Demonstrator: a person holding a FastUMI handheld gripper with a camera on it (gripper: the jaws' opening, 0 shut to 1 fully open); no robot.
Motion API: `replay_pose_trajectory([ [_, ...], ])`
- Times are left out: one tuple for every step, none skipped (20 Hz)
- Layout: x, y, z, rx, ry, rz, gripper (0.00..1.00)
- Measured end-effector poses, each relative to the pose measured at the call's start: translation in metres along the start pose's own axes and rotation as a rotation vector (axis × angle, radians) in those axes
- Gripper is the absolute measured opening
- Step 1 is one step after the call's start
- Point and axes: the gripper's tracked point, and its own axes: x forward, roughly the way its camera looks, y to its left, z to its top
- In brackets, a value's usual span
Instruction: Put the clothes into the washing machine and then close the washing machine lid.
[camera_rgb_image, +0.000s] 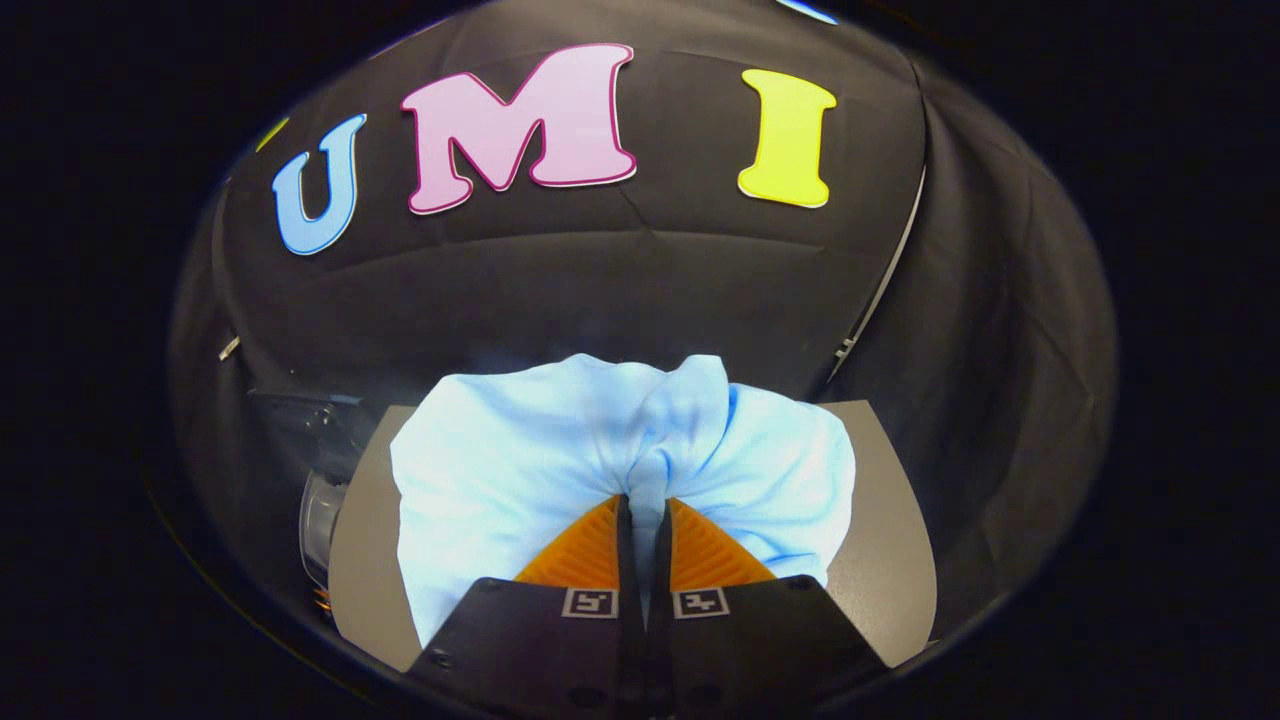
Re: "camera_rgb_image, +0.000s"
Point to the black backdrop cloth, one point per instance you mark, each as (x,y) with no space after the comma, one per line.
(640,290)

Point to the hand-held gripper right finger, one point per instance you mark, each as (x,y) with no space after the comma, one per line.
(760,650)

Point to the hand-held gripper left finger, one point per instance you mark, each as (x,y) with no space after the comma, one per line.
(530,650)

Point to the light blue garment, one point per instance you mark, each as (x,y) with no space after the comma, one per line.
(500,470)

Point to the silver clip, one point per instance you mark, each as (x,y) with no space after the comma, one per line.
(229,347)

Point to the dark grey washing machine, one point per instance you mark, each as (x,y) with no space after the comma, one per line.
(320,520)

